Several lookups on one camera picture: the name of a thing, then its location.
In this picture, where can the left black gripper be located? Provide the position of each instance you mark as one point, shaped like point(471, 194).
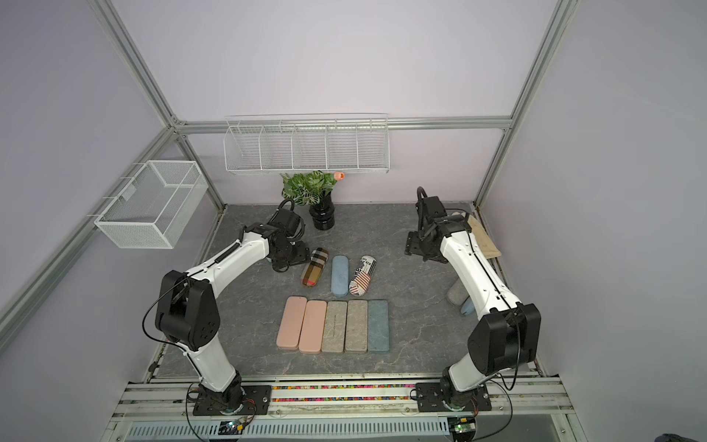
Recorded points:
point(303, 256)

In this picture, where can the blue case orange lining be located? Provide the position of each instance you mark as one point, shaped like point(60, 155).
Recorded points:
point(468, 307)

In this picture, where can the pink hard glasses case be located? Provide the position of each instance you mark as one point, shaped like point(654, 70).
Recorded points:
point(291, 323)

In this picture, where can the beige work glove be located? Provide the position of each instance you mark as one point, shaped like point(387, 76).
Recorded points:
point(486, 245)

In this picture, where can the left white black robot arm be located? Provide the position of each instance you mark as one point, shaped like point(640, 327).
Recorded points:
point(187, 312)

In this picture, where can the green plant in black vase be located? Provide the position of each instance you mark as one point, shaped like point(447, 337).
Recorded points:
point(314, 189)

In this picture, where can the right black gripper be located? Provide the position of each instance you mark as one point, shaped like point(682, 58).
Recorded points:
point(413, 245)

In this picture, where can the grey case mint lining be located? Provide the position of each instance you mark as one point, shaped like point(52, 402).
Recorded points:
point(356, 338)

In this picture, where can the grey fabric glasses case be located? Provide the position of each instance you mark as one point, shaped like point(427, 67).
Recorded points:
point(457, 294)

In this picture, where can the plaid beige glasses case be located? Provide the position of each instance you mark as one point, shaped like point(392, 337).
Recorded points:
point(314, 269)

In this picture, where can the white wire mesh side basket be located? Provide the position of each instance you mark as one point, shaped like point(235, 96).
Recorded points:
point(155, 206)

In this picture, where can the white vented cable duct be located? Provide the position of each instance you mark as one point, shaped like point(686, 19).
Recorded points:
point(289, 429)

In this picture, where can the long white wire shelf basket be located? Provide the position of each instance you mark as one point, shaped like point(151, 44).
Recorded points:
point(300, 143)

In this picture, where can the pink case black sunglasses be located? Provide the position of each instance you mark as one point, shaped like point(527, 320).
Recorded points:
point(311, 336)

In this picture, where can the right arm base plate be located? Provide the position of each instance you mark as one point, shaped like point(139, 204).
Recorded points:
point(439, 397)

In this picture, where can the grey mint case red sunglasses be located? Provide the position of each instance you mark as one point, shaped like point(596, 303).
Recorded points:
point(335, 327)

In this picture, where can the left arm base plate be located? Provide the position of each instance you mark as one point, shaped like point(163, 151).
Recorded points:
point(243, 400)

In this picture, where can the mint case blue glasses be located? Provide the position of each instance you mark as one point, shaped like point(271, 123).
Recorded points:
point(378, 331)

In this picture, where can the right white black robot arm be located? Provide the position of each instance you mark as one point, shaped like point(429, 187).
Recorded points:
point(507, 332)

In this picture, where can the light blue case white sunglasses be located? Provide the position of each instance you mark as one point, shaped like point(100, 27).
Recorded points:
point(340, 276)

